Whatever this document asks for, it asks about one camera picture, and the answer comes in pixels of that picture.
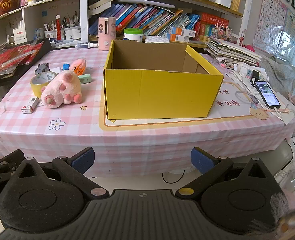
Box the white bookshelf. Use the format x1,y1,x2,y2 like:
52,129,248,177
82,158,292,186
0,0,253,48

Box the yellow cardboard box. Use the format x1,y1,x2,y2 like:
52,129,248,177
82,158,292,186
103,39,224,120

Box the white drinking straw box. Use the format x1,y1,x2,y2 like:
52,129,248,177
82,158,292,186
12,27,28,45

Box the pink humidifier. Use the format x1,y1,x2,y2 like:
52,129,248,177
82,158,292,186
98,17,116,51

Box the black smartphone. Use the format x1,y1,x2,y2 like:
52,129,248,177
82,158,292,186
253,80,281,107

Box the red packets in plastic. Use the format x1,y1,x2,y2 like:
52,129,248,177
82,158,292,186
0,42,43,77

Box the pink alphabet poster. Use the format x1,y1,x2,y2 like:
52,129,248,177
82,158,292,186
252,0,288,53

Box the row of colourful books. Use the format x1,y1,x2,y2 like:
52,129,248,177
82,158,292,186
89,2,200,37

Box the white jar green lid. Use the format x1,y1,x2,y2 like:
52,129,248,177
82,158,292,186
123,28,143,43

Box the orange blue white carton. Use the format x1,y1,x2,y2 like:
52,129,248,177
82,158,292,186
169,26,196,37
163,32,190,42

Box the small white pen holder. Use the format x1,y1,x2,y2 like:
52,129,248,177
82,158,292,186
44,20,60,40

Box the pink pig plush toy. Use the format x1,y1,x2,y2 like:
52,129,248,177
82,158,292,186
41,70,83,109

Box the clear spray bottle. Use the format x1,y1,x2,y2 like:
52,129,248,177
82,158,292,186
75,42,98,49

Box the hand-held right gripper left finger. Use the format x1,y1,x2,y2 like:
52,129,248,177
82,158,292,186
12,147,110,201

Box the red boxed book set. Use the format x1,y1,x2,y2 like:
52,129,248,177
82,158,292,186
195,12,230,42

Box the black electronic keyboard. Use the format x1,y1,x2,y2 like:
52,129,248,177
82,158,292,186
0,39,53,85

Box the white tissue pack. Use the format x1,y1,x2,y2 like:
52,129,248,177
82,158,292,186
145,35,171,44

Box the stack of papers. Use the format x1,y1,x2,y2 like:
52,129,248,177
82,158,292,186
204,37,262,69

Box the yellow tape roll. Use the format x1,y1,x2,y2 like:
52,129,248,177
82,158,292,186
30,71,56,98

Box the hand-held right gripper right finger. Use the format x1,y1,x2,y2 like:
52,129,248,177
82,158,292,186
176,147,275,200

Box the white power strip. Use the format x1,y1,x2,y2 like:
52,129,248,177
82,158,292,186
234,62,260,78

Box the pink chick plush toy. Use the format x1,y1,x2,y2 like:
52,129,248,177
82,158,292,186
69,58,88,76

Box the small red white box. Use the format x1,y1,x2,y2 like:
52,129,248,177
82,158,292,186
21,96,40,114

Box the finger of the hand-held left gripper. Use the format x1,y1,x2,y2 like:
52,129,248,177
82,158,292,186
0,149,25,179

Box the grey toy car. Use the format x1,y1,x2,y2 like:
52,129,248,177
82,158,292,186
34,63,51,75

